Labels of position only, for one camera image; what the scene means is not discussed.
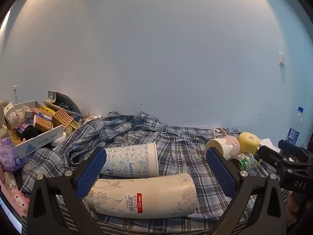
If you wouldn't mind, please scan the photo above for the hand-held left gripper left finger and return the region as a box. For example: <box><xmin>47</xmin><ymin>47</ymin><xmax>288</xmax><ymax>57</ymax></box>
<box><xmin>22</xmin><ymin>147</ymin><xmax>108</xmax><ymax>235</ymax></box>

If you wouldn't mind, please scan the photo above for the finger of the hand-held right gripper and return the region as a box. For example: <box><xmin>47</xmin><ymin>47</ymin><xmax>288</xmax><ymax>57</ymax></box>
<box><xmin>259</xmin><ymin>146</ymin><xmax>294</xmax><ymax>177</ymax></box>
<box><xmin>278</xmin><ymin>139</ymin><xmax>304</xmax><ymax>157</ymax></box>

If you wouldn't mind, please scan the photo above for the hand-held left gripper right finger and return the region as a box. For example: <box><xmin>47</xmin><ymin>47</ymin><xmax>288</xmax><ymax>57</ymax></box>
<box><xmin>205</xmin><ymin>146</ymin><xmax>288</xmax><ymax>235</ymax></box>

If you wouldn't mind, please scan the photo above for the yellow cup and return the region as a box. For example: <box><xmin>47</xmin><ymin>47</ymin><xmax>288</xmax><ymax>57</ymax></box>
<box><xmin>238</xmin><ymin>132</ymin><xmax>263</xmax><ymax>167</ymax></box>

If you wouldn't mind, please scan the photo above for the blue patterned paper cup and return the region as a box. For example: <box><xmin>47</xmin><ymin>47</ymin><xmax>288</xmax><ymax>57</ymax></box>
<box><xmin>98</xmin><ymin>142</ymin><xmax>159</xmax><ymax>179</ymax></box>

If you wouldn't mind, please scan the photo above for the person's right hand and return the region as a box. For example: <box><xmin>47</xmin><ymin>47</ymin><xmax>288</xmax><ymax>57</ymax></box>
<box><xmin>286</xmin><ymin>195</ymin><xmax>304</xmax><ymax>229</ymax></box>

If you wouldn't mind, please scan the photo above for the white tissue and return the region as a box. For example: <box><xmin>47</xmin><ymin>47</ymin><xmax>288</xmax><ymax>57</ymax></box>
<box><xmin>259</xmin><ymin>138</ymin><xmax>279</xmax><ymax>152</ymax></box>

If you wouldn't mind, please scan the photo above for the blue label plastic bottle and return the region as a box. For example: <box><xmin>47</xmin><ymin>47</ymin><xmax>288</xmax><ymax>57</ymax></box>
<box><xmin>285</xmin><ymin>106</ymin><xmax>304</xmax><ymax>145</ymax></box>

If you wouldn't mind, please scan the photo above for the green labelled can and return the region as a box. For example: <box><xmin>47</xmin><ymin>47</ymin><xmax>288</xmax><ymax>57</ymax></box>
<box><xmin>230</xmin><ymin>152</ymin><xmax>259</xmax><ymax>172</ymax></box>

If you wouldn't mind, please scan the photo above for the pink speckled mug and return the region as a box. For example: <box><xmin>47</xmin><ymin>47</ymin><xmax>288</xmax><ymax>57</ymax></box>
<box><xmin>205</xmin><ymin>127</ymin><xmax>241</xmax><ymax>162</ymax></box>

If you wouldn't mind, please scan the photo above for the white jar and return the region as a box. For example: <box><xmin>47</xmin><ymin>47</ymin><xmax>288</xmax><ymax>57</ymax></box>
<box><xmin>50</xmin><ymin>132</ymin><xmax>67</xmax><ymax>148</ymax></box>

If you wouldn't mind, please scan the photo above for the blue plaid cloth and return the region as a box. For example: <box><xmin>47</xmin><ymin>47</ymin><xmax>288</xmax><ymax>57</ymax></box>
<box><xmin>22</xmin><ymin>111</ymin><xmax>294</xmax><ymax>235</ymax></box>

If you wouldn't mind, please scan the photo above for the white cardboard box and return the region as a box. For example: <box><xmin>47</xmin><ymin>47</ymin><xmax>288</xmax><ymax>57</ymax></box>
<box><xmin>3</xmin><ymin>100</ymin><xmax>64</xmax><ymax>159</ymax></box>

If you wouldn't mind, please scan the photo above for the blue and yellow box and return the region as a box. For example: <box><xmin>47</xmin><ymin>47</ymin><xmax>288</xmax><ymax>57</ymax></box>
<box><xmin>35</xmin><ymin>111</ymin><xmax>54</xmax><ymax>131</ymax></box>

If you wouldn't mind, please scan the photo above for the black cloth item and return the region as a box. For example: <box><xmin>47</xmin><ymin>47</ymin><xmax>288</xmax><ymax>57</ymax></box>
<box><xmin>16</xmin><ymin>125</ymin><xmax>39</xmax><ymax>141</ymax></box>

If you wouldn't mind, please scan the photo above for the pink plush toy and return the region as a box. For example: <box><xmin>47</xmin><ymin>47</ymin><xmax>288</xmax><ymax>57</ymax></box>
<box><xmin>8</xmin><ymin>188</ymin><xmax>31</xmax><ymax>213</ymax></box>

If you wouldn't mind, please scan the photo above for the grey fabric bag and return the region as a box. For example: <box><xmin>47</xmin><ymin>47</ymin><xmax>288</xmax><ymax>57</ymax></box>
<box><xmin>43</xmin><ymin>90</ymin><xmax>83</xmax><ymax>118</ymax></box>

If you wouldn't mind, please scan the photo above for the purple tissue packet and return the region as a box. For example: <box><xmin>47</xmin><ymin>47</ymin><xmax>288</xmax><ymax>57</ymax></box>
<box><xmin>0</xmin><ymin>137</ymin><xmax>33</xmax><ymax>173</ymax></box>

